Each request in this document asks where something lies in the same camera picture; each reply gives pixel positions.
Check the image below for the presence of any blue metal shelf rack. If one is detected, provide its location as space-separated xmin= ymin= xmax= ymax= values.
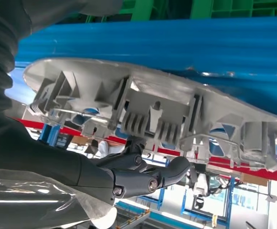
xmin=4 ymin=16 xmax=277 ymax=147

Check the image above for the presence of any green plastic crate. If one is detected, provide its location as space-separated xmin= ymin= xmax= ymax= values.
xmin=190 ymin=0 xmax=277 ymax=19
xmin=57 ymin=0 xmax=154 ymax=23

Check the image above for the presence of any blue background shelving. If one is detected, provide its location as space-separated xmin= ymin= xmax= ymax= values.
xmin=114 ymin=158 xmax=236 ymax=229

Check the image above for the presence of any red barrier belt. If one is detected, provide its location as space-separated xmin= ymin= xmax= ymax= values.
xmin=14 ymin=117 xmax=277 ymax=186

